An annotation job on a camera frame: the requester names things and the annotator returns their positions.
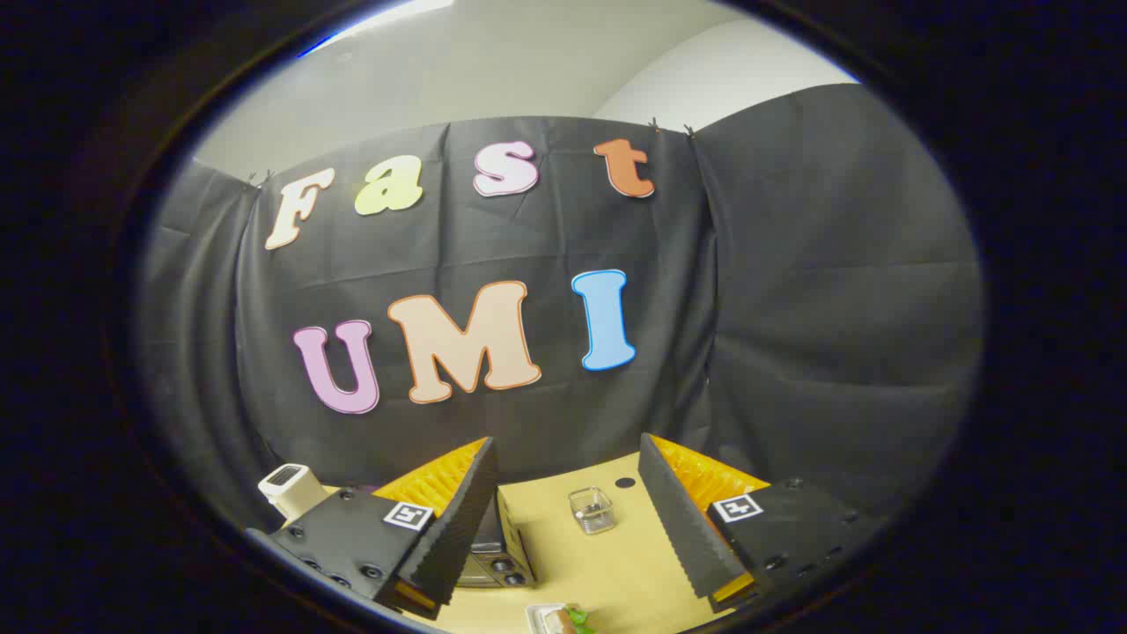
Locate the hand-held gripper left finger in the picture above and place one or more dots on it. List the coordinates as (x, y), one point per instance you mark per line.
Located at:
(462, 519)

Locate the black toaster oven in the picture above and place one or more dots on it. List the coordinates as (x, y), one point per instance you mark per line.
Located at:
(493, 555)

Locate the black backdrop cloth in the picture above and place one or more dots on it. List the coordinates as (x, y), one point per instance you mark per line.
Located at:
(792, 308)

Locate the clear glass jar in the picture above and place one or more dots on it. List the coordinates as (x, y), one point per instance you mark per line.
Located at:
(592, 512)

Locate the white bread toaster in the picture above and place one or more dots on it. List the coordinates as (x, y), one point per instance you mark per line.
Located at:
(286, 489)

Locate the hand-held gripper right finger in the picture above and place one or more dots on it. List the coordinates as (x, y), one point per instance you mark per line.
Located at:
(673, 519)

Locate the lettuce sandwich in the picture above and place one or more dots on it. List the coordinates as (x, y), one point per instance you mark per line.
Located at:
(568, 621)

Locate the white rectangular plate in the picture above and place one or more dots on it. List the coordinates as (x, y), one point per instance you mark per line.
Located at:
(534, 616)

